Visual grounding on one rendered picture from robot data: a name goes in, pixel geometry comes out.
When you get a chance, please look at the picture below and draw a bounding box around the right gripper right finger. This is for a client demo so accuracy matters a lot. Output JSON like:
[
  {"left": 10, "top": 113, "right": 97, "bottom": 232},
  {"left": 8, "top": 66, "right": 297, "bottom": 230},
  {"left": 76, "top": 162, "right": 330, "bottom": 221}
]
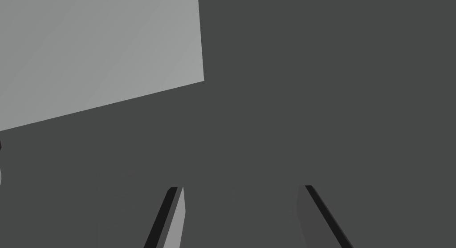
[{"left": 296, "top": 185, "right": 354, "bottom": 248}]

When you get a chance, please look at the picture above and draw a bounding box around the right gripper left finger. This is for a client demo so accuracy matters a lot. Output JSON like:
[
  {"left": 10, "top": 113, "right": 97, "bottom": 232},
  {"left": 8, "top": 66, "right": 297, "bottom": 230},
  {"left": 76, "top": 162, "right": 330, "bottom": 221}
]
[{"left": 143, "top": 186, "right": 186, "bottom": 248}]

